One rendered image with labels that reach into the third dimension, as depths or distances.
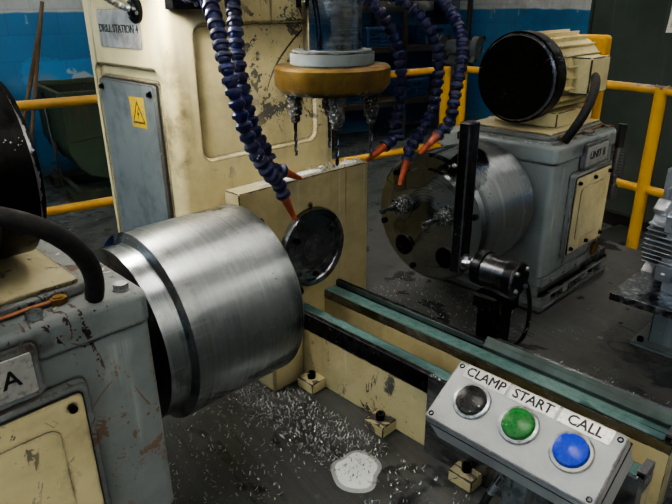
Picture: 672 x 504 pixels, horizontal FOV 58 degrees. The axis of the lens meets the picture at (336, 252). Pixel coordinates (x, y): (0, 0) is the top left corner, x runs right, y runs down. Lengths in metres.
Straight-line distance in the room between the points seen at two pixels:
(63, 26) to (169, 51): 4.98
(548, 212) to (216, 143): 0.67
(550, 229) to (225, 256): 0.77
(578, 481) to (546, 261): 0.82
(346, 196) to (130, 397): 0.61
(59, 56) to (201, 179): 4.96
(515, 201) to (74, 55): 5.17
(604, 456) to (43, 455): 0.50
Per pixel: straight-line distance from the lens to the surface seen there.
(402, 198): 1.16
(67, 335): 0.61
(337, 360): 1.03
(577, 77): 1.39
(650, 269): 1.26
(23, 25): 5.93
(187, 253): 0.73
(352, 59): 0.92
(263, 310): 0.75
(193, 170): 1.05
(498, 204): 1.13
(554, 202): 1.30
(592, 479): 0.57
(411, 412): 0.95
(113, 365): 0.65
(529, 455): 0.58
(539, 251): 1.32
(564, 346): 1.27
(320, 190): 1.08
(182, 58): 1.02
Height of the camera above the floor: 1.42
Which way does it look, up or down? 22 degrees down
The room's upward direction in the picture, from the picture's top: 1 degrees counter-clockwise
